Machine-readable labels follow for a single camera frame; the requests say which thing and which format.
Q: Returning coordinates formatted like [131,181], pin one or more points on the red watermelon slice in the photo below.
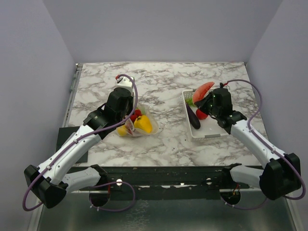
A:
[201,91]

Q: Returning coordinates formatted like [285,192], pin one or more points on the black mounting rail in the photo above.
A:
[167,183]

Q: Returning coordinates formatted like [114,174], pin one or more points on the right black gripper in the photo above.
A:
[203,103]

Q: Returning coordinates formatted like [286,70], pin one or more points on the red cherry tomatoes bunch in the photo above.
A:
[135,115]

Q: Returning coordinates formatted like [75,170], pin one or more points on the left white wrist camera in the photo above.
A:
[125,82]

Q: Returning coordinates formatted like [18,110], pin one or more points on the white plastic basket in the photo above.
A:
[209,128]

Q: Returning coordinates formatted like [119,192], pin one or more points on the yellow bell pepper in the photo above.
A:
[143,123]

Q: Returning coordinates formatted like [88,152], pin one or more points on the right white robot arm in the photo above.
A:
[280,173]

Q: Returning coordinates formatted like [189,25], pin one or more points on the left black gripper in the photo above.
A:
[131,102]

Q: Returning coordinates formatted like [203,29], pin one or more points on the yellow lemon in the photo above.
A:
[122,131]

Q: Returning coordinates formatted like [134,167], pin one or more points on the clear zip top bag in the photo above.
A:
[135,132]

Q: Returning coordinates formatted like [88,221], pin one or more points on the metal table edge strip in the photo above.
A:
[73,90]

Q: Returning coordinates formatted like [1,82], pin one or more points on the purple eggplant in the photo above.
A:
[193,119]

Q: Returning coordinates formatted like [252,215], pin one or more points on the green grape bunch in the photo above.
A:
[189,101]

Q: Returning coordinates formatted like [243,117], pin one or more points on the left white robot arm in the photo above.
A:
[51,181]

